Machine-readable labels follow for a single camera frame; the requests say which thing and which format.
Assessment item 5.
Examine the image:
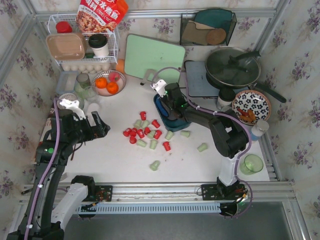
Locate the small white basket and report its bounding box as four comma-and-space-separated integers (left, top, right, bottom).
59, 92, 78, 102

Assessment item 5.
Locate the egg tray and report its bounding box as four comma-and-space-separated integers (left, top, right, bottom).
61, 62, 112, 74

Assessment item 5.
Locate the orange fruit left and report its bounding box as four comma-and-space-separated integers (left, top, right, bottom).
95, 77, 108, 89

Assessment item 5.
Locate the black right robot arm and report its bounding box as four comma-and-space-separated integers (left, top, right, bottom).
150, 79, 251, 187

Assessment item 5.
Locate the red capsule top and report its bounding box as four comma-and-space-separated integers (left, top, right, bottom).
139, 111, 147, 121

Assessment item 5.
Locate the orange sponge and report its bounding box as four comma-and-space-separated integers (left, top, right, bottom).
115, 59, 125, 74

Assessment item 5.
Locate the green capsule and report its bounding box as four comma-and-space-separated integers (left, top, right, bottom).
149, 139, 158, 150
136, 139, 147, 148
141, 120, 150, 129
180, 130, 191, 138
147, 130, 156, 140
197, 143, 208, 153
149, 160, 161, 171
165, 130, 174, 141
133, 119, 142, 129

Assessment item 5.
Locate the red apple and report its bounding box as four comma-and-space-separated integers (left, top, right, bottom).
108, 71, 121, 83

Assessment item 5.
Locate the orange fruit right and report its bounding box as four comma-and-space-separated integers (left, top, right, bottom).
106, 81, 119, 95

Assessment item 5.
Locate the clear storage box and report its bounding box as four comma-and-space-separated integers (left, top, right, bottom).
55, 71, 78, 95

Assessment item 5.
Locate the orange fruit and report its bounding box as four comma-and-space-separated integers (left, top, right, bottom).
95, 77, 108, 89
106, 81, 119, 95

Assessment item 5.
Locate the grey induction cooker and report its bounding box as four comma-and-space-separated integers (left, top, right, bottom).
184, 60, 219, 98

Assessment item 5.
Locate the teal plastic storage basket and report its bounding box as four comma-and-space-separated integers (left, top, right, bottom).
153, 94, 191, 132

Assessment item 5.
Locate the black frying pan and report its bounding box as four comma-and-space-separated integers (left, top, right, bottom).
205, 47, 287, 104

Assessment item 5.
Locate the clear plastic cup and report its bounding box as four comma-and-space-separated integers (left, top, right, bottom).
221, 106, 239, 119

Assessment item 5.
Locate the green glass jar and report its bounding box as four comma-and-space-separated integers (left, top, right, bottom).
74, 73, 93, 99

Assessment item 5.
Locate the green capsule beside basket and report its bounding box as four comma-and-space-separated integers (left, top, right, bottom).
165, 130, 174, 141

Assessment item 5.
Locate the metal cutting board stand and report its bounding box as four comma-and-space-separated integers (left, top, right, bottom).
140, 69, 160, 86

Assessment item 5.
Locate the fruit bowl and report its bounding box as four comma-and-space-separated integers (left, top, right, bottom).
91, 70, 126, 97

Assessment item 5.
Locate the green cutting board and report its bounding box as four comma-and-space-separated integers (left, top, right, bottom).
124, 34, 186, 83

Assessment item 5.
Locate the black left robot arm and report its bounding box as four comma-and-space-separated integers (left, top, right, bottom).
6, 98, 110, 240

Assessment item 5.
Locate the grey cloth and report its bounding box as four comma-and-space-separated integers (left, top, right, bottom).
161, 100, 184, 121

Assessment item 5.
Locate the blue cloth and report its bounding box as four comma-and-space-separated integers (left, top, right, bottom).
154, 96, 169, 118

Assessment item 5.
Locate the paper coffee cup black lid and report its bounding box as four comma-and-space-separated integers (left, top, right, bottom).
216, 88, 236, 110

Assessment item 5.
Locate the green capsule bottom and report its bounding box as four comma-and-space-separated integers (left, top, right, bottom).
149, 160, 161, 171

